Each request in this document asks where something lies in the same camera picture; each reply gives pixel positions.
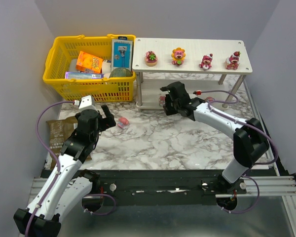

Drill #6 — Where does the pink bear flower-wreath toy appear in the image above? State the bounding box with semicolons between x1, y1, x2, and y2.
158;96;165;107

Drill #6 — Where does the pink bear sunflower toy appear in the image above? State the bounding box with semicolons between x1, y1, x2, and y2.
171;47;185;66

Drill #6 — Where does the pink bear cake toy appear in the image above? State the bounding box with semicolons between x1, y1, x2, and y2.
145;51;158;67

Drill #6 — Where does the pink bear white-hat toy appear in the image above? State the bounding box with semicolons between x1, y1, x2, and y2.
199;53;213;71

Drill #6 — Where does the pink bear strawberry toy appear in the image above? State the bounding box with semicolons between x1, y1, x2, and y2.
225;51;241;70

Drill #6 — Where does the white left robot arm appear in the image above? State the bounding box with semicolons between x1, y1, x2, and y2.
13;105;116;237

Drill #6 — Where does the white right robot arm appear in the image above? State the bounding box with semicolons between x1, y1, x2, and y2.
160;81;269;193

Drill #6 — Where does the white two-tier shelf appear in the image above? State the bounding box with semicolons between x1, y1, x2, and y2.
132;38;253;111

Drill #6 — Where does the green melon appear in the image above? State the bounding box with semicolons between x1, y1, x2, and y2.
110;68;133;78

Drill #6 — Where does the white item in basket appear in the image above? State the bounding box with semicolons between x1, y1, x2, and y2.
101;60;111;74

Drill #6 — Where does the brown paper bag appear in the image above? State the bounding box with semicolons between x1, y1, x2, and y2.
45;116;92;162

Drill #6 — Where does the purple flat box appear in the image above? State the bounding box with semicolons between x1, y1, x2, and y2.
65;72;104;79

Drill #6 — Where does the orange snack box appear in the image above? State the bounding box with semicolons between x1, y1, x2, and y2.
75;51;104;74

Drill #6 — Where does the blue razor package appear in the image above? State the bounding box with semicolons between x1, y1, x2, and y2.
111;39;133;71

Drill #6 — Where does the yellow plastic basket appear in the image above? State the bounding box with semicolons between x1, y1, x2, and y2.
42;34;136;102

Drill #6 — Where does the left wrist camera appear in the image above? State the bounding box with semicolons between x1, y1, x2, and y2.
73;95;97;112

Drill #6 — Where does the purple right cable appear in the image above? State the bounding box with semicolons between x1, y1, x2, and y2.
201;90;279;214

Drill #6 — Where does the purple cable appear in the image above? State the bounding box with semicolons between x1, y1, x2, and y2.
201;90;279;214
24;100;77;237

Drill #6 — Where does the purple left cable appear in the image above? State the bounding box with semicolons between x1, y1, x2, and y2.
24;100;77;237

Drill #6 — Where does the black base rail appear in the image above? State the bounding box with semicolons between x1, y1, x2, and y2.
64;169;264;207

